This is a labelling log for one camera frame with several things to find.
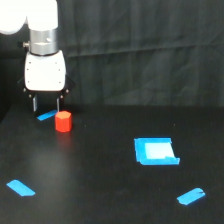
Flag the blue tape square marker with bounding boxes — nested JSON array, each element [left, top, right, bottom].
[[134, 138, 180, 165]]

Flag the blue tape strip near right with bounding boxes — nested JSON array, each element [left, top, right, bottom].
[[177, 188, 205, 206]]

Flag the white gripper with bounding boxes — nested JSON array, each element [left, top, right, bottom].
[[18, 50, 75, 112]]

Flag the black backdrop curtain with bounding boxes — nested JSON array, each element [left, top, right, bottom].
[[0, 0, 224, 116]]

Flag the blue tape strip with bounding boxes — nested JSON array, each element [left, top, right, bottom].
[[37, 110, 57, 121], [7, 180, 35, 197], [177, 188, 205, 206]]

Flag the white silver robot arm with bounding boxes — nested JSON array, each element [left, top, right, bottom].
[[0, 0, 74, 112]]

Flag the red hexagonal block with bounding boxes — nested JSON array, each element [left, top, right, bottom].
[[55, 111, 72, 133]]

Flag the blue tape strip far left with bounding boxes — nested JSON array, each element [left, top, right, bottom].
[[37, 110, 57, 121]]

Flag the blue tape strip near left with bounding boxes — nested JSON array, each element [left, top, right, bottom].
[[7, 180, 35, 197]]

